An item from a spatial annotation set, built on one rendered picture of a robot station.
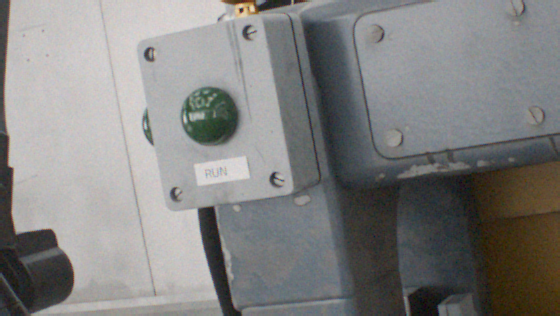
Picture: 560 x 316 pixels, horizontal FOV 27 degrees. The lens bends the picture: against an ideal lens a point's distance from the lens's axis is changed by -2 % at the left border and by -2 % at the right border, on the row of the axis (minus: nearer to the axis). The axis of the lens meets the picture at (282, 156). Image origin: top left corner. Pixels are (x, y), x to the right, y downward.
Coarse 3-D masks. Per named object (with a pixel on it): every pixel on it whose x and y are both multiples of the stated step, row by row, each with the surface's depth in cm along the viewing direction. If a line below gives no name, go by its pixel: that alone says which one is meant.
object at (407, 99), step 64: (320, 0) 63; (384, 0) 60; (448, 0) 59; (512, 0) 57; (320, 64) 62; (384, 64) 61; (448, 64) 59; (512, 64) 58; (320, 128) 62; (384, 128) 61; (448, 128) 60; (512, 128) 58; (320, 192) 63; (384, 192) 69; (448, 192) 81; (256, 256) 65; (320, 256) 63; (384, 256) 67; (448, 256) 82
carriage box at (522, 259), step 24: (528, 216) 88; (552, 216) 87; (504, 240) 89; (528, 240) 88; (552, 240) 87; (504, 264) 89; (528, 264) 88; (552, 264) 88; (504, 288) 90; (528, 288) 89; (552, 288) 88; (504, 312) 90; (528, 312) 89; (552, 312) 88
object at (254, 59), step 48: (144, 48) 61; (192, 48) 60; (240, 48) 58; (288, 48) 60; (240, 96) 59; (288, 96) 59; (192, 144) 60; (240, 144) 59; (288, 144) 58; (192, 192) 61; (240, 192) 59; (288, 192) 58
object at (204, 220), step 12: (204, 216) 68; (204, 228) 68; (216, 228) 68; (204, 240) 68; (216, 240) 68; (204, 252) 68; (216, 252) 68; (216, 264) 68; (216, 276) 68; (216, 288) 69; (228, 288) 69; (228, 300) 69; (228, 312) 69; (240, 312) 69
